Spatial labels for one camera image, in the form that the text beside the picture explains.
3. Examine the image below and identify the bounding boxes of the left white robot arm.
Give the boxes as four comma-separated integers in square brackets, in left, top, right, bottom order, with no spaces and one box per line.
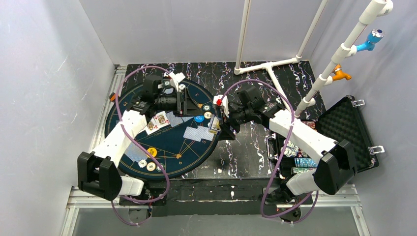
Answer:
[77,73,198,201]

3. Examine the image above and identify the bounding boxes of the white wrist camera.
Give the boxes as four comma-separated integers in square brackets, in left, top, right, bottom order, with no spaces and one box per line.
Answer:
[169,72,185,92]
[212,94,229,118]

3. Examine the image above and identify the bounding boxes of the blue chip stack in case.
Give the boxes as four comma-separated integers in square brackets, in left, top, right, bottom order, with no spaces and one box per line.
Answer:
[294,158,317,168]

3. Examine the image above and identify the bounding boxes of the white chip stack in case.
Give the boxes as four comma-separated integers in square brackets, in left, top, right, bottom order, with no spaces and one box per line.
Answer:
[284,141,302,157]

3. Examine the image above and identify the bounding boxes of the white chip mat bottom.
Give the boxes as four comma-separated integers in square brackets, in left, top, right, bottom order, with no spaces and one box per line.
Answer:
[138,159,148,168]

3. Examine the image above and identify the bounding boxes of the blue dealer button disc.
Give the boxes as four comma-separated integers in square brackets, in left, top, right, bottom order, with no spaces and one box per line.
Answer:
[194,116,205,123]

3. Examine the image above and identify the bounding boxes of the round dark blue poker mat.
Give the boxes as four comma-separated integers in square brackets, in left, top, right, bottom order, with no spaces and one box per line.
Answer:
[119,80,221,180]

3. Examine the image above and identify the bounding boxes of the black poker chip case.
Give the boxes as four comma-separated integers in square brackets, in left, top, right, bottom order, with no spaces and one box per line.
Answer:
[278,95,385,179]

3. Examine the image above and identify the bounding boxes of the king of hearts card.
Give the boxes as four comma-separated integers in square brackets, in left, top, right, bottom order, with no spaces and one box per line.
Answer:
[153,111,170,129]

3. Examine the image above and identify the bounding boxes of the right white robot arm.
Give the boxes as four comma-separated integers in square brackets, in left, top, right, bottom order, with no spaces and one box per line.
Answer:
[213,87,357,198]

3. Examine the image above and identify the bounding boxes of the blue backed card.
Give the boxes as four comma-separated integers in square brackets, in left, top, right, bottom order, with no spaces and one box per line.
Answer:
[183,126,203,142]

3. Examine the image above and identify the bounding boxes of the blue backed card mat bottom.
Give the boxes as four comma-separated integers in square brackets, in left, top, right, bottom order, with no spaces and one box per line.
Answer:
[124,143,148,162]

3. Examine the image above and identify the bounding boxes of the face down community card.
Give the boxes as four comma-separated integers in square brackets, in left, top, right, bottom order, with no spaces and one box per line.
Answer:
[180,117,194,122]
[166,112,184,127]

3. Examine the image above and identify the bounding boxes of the playing card deck box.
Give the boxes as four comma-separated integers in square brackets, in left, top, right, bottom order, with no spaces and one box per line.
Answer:
[208,115,221,134]

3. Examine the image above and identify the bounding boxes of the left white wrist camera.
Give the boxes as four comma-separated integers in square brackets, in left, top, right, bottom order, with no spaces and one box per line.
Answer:
[169,72,185,92]

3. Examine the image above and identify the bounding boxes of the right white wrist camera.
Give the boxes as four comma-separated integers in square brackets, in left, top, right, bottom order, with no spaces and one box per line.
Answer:
[212,94,229,118]

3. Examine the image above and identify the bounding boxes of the yellow dealer button disc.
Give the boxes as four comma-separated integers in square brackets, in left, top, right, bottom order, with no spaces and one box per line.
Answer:
[147,147,158,157]

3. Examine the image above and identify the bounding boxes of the queen of hearts card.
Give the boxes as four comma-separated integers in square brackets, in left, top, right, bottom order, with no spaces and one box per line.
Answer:
[145,119,159,135]

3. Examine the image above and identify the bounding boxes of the red chip stack in case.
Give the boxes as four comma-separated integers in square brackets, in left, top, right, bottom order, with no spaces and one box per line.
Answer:
[303,121,316,129]

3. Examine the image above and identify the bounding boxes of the white pvc pipe frame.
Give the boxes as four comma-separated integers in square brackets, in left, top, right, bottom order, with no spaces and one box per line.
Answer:
[234,0,394,118]

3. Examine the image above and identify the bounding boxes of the yellow chip mat bottom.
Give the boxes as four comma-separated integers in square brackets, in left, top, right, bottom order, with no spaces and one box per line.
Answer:
[146,162,156,172]

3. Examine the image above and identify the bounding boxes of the yellow chip mat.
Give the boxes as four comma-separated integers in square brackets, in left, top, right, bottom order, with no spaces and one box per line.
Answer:
[204,112,212,119]
[146,162,156,172]

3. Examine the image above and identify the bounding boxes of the aluminium rail frame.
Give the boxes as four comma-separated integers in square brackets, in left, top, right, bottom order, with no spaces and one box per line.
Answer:
[77,65,369,236]

